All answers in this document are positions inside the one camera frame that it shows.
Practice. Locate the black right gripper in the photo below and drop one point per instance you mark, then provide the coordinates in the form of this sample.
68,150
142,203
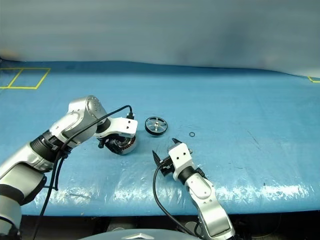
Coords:
167,167

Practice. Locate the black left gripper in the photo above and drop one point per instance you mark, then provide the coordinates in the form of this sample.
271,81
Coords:
111,141

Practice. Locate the silver motor housing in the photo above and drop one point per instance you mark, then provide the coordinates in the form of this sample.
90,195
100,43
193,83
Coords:
126,147

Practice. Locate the black spoked rotor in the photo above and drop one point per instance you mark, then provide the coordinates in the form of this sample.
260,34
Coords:
157,124

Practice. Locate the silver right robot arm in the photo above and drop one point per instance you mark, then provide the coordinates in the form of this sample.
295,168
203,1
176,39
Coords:
207,200

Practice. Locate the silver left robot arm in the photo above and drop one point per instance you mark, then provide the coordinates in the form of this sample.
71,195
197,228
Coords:
75,125

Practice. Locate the dark rounded shape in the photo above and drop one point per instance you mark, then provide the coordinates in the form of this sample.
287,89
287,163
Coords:
191,226
116,228

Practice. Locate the silver robot torso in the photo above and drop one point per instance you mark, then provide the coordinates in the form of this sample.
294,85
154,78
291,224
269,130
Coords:
140,236

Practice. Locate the yellow tape rectangles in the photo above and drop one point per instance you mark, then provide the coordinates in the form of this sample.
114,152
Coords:
23,87

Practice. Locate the yellow tape corner mark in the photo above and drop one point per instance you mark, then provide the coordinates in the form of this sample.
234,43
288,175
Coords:
312,80

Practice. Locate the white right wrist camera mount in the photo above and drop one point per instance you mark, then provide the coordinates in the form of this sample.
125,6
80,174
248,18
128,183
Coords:
181,156

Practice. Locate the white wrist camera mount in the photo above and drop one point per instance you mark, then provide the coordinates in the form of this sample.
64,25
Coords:
126,125
181,156

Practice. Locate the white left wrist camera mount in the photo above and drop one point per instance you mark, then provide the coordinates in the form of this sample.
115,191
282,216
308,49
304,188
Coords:
126,125

